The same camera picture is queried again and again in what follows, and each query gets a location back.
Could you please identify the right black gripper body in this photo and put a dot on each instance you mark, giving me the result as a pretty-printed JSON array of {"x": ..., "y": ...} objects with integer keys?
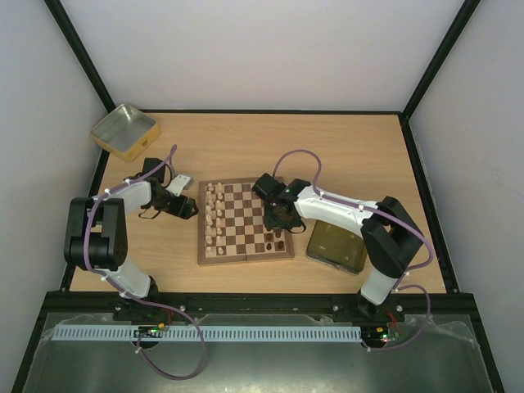
[{"x": 281, "y": 221}]

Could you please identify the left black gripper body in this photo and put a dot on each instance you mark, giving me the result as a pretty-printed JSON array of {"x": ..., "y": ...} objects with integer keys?
[{"x": 171, "y": 208}]

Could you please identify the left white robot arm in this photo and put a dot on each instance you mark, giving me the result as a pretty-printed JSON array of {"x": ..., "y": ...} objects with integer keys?
[{"x": 96, "y": 237}]

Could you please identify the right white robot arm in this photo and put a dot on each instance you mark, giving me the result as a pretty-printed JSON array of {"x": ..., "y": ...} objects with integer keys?
[{"x": 390, "y": 236}]

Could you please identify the dark chess pieces row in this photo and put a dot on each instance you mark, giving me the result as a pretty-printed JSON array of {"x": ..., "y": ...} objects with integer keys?
[{"x": 274, "y": 241}]

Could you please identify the wooden chess board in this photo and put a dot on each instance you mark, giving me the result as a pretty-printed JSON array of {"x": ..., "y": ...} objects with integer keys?
[{"x": 230, "y": 225}]

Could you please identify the yellow tin with dark pieces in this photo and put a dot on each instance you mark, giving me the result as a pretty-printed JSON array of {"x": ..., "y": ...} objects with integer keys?
[{"x": 337, "y": 247}]

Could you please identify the empty yellow tin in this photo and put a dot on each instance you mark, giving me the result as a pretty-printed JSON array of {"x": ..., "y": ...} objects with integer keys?
[{"x": 126, "y": 132}]

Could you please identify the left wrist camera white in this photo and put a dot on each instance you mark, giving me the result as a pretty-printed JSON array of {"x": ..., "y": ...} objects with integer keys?
[{"x": 180, "y": 183}]

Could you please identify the grey slotted cable duct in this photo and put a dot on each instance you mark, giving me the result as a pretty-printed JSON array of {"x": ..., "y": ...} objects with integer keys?
[{"x": 208, "y": 333}]

